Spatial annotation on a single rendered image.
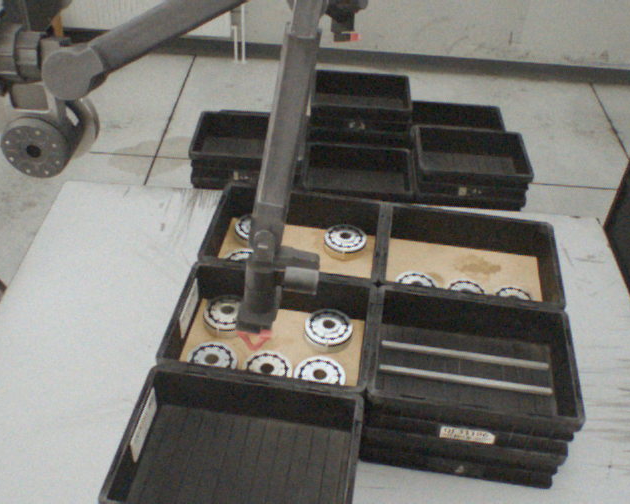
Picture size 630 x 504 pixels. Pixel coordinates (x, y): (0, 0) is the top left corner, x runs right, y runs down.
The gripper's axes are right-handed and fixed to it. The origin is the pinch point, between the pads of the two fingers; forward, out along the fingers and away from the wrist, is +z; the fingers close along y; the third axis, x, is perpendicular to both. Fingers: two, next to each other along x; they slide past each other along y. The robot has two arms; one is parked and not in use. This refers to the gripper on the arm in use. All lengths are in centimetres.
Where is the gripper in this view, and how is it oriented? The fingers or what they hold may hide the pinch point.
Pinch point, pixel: (256, 335)
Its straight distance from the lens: 139.4
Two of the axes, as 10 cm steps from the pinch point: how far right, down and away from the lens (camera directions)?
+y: 1.5, -6.7, 7.3
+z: -1.1, 7.2, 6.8
